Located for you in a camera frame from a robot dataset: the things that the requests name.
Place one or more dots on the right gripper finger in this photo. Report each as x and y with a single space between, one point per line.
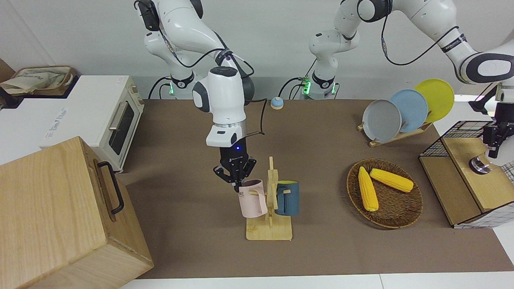
248 170
225 173

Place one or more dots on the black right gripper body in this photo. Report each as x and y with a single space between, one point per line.
233 156

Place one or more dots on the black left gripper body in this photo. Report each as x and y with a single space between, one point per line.
500 130

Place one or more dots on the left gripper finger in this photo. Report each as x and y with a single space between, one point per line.
505 142
494 148

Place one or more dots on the white translucent water bottle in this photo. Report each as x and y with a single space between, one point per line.
480 165

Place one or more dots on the pink mug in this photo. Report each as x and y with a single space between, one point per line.
253 202

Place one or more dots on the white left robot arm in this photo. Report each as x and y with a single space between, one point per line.
429 16

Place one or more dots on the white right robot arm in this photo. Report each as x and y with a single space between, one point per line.
180 24

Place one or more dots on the dark teal mug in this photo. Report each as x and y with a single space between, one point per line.
289 200

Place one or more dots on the wooden mug tree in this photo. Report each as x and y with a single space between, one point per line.
269 230

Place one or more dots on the yellow plate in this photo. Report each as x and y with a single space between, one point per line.
439 96

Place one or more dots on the light blue plate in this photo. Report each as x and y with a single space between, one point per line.
413 108

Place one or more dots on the wooden plate rack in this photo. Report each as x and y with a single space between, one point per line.
401 136

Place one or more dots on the yellow corn cob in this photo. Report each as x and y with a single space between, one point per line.
367 190
391 180

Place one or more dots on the brown table mat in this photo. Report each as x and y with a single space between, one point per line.
321 249

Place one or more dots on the round brown wicker basket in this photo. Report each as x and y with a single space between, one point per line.
397 208

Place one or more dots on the grey plate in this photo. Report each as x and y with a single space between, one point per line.
381 120

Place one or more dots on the white toaster oven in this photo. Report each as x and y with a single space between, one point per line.
92 108

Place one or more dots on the light wooden cabinet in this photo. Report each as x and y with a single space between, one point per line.
52 224

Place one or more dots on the brown cardboard panel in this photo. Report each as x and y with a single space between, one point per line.
4 70

